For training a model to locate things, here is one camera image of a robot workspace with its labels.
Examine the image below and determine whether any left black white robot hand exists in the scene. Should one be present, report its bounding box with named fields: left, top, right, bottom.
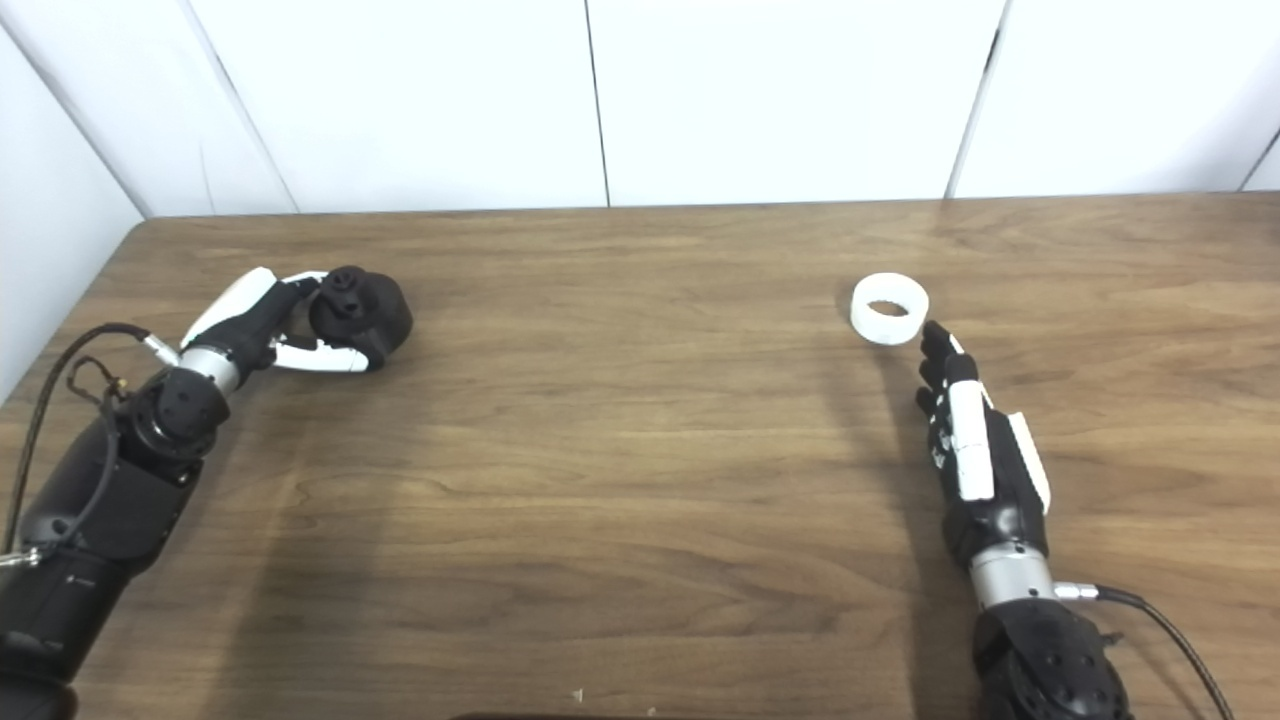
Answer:
left=178, top=266, right=391, bottom=396

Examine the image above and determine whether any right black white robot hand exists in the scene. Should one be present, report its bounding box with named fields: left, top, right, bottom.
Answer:
left=915, top=320, right=1059, bottom=609

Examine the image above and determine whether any round black stepped part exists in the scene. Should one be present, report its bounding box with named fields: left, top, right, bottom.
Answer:
left=308, top=266, right=414, bottom=369

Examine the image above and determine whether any white plastic ring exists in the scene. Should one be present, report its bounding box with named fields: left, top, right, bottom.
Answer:
left=850, top=273, right=930, bottom=347

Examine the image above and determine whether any thick black left wrist cable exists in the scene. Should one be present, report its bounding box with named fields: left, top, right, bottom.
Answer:
left=0, top=322, right=183, bottom=561

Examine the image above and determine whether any thick black wrist cable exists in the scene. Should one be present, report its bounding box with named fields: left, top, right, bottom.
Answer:
left=0, top=322, right=183, bottom=561
left=1055, top=583, right=1236, bottom=720

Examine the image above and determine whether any thin wire on left arm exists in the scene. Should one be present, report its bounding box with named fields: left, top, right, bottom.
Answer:
left=20, top=358, right=131, bottom=561

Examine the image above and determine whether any thick black right wrist cable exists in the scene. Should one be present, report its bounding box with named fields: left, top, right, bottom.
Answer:
left=1055, top=583, right=1236, bottom=720

